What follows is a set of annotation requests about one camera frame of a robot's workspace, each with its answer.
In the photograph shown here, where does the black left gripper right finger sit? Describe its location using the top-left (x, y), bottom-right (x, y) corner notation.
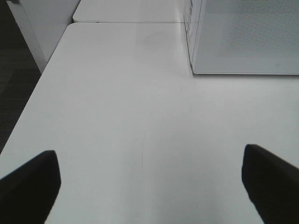
top-left (242, 144), bottom-right (299, 224)

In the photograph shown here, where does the white microwave door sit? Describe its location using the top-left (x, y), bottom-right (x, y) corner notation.
top-left (195, 0), bottom-right (299, 75)

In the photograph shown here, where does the white microwave oven body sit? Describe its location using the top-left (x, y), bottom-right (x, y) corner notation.
top-left (183, 0), bottom-right (206, 74)

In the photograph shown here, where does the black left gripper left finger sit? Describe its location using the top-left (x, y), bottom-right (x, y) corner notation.
top-left (0, 150), bottom-right (61, 224)

